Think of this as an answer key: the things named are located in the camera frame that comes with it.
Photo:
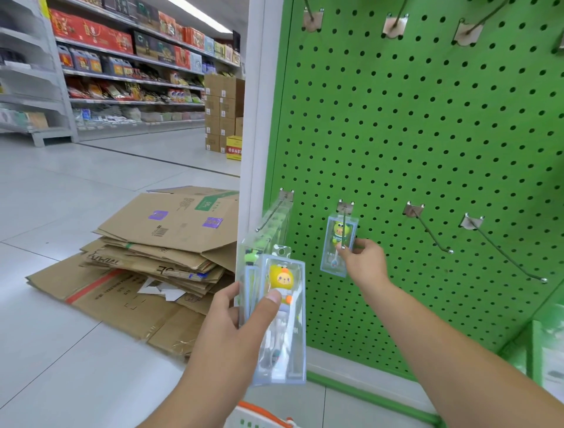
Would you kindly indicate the white orange shopping basket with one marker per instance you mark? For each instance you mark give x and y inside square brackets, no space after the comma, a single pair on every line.
[260,416]

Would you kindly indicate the white endcap shelf unit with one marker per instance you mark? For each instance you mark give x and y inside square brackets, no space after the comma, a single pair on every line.
[35,79]

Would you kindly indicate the ceiling light strip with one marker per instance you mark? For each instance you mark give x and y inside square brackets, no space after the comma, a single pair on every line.
[198,15]

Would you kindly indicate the person's left hand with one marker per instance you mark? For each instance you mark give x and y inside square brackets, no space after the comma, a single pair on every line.
[225,348]

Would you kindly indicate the green pegboard display rack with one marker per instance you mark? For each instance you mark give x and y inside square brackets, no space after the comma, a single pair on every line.
[396,132]

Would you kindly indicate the pile of flattened cardboard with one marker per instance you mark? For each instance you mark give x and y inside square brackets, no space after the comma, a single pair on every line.
[150,238]

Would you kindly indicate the person's right forearm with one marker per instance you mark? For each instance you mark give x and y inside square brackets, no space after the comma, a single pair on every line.
[458,361]

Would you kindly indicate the stocked store shelves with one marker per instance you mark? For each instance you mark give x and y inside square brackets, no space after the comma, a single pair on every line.
[132,62]

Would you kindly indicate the bundle of cartoon toothbrush boxes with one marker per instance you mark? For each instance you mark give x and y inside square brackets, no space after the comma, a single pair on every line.
[286,344]

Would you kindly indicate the person's right hand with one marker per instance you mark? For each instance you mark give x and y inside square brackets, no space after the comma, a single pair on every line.
[368,263]

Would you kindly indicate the clear yellow cartoon toothbrush box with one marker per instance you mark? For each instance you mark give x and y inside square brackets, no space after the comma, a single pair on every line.
[337,234]

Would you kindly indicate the bundle of clear kids toothbrushes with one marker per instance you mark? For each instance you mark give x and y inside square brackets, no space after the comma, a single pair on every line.
[264,229]

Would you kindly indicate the stack of brown cartons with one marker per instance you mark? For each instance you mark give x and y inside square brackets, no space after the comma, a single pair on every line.
[223,110]

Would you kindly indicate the red yellow carton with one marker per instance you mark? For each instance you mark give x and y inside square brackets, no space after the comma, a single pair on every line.
[234,148]

